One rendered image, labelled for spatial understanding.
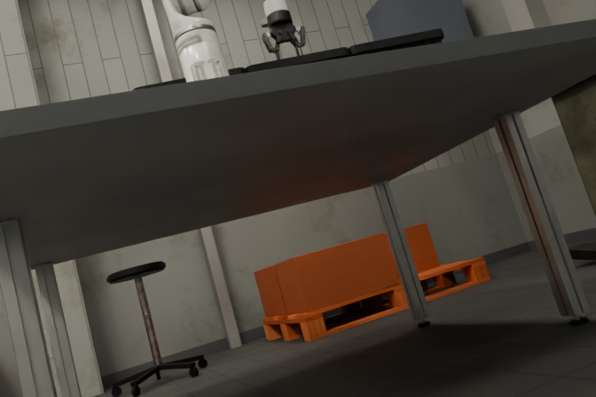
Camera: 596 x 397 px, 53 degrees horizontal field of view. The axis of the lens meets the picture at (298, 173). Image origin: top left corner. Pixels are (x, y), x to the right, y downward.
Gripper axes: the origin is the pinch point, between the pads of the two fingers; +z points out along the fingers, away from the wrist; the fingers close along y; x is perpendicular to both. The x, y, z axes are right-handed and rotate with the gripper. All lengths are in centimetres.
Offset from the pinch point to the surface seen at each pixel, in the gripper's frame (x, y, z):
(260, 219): 277, 19, 19
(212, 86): -79, -36, 32
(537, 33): -70, 31, 31
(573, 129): 71, 142, 35
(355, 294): 163, 43, 85
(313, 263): 160, 24, 62
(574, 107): 67, 143, 26
